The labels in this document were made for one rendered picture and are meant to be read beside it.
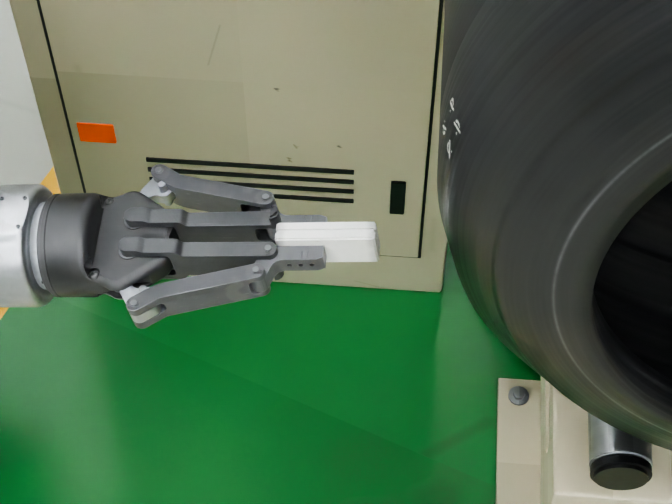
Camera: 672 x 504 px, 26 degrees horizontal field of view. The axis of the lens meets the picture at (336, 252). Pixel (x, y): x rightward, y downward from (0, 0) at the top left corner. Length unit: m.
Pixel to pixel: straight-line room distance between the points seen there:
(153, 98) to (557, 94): 1.18
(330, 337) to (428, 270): 0.17
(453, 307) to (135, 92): 0.61
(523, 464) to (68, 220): 1.15
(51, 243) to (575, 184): 0.42
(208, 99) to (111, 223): 0.82
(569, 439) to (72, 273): 0.39
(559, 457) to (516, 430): 0.97
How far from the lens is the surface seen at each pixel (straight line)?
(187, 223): 1.04
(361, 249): 1.01
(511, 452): 2.06
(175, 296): 1.01
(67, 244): 1.03
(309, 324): 2.16
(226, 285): 1.00
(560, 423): 1.13
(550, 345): 0.89
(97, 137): 1.95
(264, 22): 1.73
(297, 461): 2.06
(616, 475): 1.07
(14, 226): 1.04
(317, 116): 1.86
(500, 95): 0.76
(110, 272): 1.03
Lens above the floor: 1.86
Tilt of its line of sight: 56 degrees down
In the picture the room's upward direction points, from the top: straight up
